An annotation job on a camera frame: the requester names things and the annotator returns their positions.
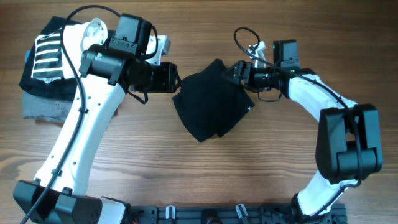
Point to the black t-shirt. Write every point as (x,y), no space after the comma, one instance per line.
(208,104)

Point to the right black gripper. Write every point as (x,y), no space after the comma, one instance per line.
(242,66)

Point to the white striped folded garment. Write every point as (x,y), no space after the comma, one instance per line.
(51,49)

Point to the black folded garment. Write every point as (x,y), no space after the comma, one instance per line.
(63,89)

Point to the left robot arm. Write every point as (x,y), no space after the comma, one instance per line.
(128,63)

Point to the grey folded garment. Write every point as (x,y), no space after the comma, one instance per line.
(48,109)

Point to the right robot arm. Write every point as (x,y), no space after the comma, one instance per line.
(348,147)

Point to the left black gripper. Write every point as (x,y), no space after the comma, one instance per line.
(168,81)

